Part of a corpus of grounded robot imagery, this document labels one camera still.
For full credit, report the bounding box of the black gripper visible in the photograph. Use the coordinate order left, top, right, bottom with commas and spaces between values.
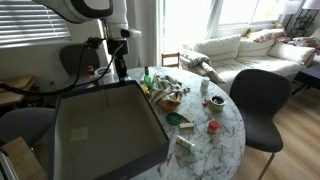
107, 39, 128, 82

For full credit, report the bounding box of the clear plastic cup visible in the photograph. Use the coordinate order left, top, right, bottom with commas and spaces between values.
94, 67, 112, 78

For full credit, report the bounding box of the dark blue cardboard box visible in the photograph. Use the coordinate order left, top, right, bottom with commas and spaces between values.
49, 80, 170, 180

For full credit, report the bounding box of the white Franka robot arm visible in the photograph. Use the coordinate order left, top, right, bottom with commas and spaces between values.
33, 0, 142, 81

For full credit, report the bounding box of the white curtain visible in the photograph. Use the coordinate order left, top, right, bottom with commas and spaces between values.
125, 0, 162, 68

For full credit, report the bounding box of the green glass bottle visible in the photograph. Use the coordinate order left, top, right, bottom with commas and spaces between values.
144, 66, 152, 89

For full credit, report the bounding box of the grey chair behind table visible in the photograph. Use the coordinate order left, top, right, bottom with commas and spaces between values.
59, 44, 100, 85

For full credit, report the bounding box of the brown jar yellow lid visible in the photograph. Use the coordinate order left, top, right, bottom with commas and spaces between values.
141, 85, 149, 94

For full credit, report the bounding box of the wooden chair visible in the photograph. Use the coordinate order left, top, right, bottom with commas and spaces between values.
161, 52, 180, 68

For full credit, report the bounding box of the folded grey blanket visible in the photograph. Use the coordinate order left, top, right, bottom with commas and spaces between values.
180, 50, 225, 83

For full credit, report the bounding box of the green round lid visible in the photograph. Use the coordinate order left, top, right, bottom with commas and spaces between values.
166, 112, 182, 125

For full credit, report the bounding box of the white pill bottle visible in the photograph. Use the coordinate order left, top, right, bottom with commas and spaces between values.
200, 77, 210, 93

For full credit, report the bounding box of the small wooden block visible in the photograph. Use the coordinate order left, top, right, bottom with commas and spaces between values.
179, 123, 194, 129

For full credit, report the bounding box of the white sofa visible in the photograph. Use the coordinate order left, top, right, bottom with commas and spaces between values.
180, 34, 315, 93

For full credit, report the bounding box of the green tin can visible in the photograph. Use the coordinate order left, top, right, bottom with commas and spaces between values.
208, 96, 226, 113

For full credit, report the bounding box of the grey chair left front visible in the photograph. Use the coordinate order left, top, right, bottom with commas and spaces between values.
0, 107, 55, 147

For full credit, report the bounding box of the white green tube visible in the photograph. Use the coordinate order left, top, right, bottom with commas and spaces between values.
176, 135, 195, 152

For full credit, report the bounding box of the wooden side shelf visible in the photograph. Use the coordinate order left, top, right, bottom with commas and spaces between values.
0, 75, 38, 108

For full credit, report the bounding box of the small red capped jar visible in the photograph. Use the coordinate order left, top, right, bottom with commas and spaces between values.
208, 120, 219, 134

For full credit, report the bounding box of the dark grey dining chair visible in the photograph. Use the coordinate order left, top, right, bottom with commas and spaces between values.
229, 69, 292, 180

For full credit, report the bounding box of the black coffee table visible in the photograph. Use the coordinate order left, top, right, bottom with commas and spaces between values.
292, 65, 320, 94

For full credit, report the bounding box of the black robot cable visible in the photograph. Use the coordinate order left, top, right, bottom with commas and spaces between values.
0, 37, 124, 98

